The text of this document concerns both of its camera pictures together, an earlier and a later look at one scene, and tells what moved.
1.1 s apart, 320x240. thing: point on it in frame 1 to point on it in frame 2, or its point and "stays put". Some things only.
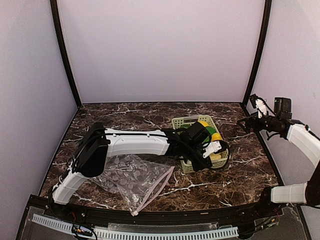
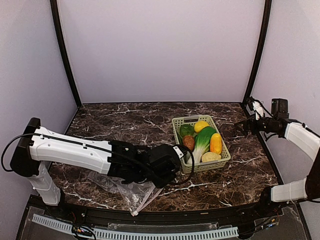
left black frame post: (54, 4) stays put
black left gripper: (198, 167) to (163, 182)
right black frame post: (261, 50) stays put
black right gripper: (253, 118) stays put
